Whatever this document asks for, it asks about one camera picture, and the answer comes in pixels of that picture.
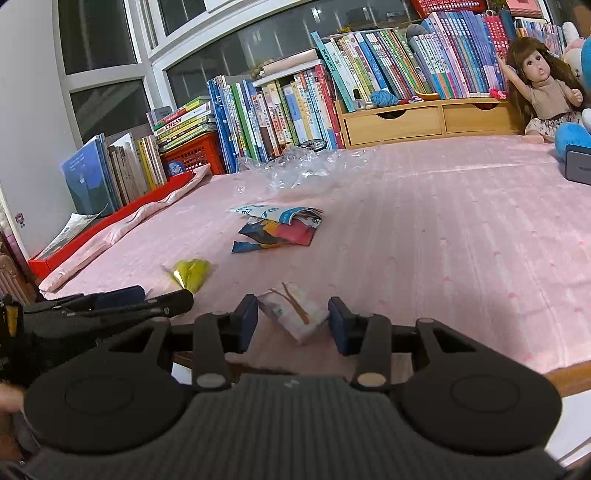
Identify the colourful snack packet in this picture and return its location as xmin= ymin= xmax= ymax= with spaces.
xmin=231 ymin=217 xmax=320 ymax=254

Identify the wooden drawer organizer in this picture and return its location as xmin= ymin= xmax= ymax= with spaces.
xmin=335 ymin=97 xmax=523 ymax=149

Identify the white packet with brown stripes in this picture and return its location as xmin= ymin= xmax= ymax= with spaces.
xmin=256 ymin=281 xmax=331 ymax=345

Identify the blue white plush toy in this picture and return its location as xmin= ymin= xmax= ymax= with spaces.
xmin=554 ymin=21 xmax=591 ymax=160

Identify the row of small books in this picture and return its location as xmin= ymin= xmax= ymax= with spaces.
xmin=505 ymin=0 xmax=568 ymax=47

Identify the pink ribbed suitcase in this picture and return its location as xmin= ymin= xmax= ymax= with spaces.
xmin=0 ymin=220 xmax=38 ymax=306

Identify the person's left hand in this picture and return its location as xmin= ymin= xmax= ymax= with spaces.
xmin=0 ymin=382 xmax=27 ymax=416

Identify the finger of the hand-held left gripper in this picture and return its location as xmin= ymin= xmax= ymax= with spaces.
xmin=93 ymin=285 xmax=147 ymax=312
xmin=99 ymin=289 xmax=195 ymax=320

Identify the silver magazine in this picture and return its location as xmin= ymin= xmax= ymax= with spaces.
xmin=34 ymin=212 xmax=110 ymax=262

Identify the folded pink cloth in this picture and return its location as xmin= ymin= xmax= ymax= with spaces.
xmin=39 ymin=166 xmax=213 ymax=294

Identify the yellow-green wrapper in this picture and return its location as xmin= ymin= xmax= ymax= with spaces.
xmin=161 ymin=258 xmax=216 ymax=295

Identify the red box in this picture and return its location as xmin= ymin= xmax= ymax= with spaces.
xmin=28 ymin=173 xmax=195 ymax=278

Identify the row of thin books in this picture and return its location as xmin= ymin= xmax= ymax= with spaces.
xmin=106 ymin=131 xmax=169 ymax=208

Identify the red plastic basket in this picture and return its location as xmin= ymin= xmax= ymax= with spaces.
xmin=159 ymin=131 xmax=227 ymax=177

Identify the window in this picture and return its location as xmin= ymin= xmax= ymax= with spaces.
xmin=53 ymin=0 xmax=419 ymax=148

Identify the blue white packet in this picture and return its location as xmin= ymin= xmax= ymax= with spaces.
xmin=226 ymin=202 xmax=325 ymax=228

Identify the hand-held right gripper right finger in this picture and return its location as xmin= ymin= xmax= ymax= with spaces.
xmin=328 ymin=296 xmax=485 ymax=391

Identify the stack of flat books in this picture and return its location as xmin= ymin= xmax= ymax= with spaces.
xmin=147 ymin=96 xmax=216 ymax=153

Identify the clear plastic bag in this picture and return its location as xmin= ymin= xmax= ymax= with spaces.
xmin=235 ymin=145 xmax=370 ymax=195

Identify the row of books on organizer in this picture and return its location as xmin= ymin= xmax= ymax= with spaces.
xmin=311 ymin=9 xmax=519 ymax=114

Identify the blue yarn ball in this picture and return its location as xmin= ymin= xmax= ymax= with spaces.
xmin=369 ymin=89 xmax=399 ymax=108

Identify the grey box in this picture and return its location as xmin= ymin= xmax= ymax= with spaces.
xmin=564 ymin=144 xmax=591 ymax=185

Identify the row of tall standing books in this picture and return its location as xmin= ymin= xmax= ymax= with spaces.
xmin=207 ymin=65 xmax=343 ymax=174

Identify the red crate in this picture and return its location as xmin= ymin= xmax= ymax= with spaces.
xmin=410 ymin=0 xmax=488 ymax=19

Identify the beige paper roll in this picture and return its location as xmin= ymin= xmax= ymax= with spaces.
xmin=252 ymin=48 xmax=320 ymax=78

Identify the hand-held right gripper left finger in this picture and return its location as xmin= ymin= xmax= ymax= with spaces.
xmin=108 ymin=294 xmax=259 ymax=391

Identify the brown-haired doll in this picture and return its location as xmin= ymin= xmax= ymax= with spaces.
xmin=495 ymin=37 xmax=587 ymax=145

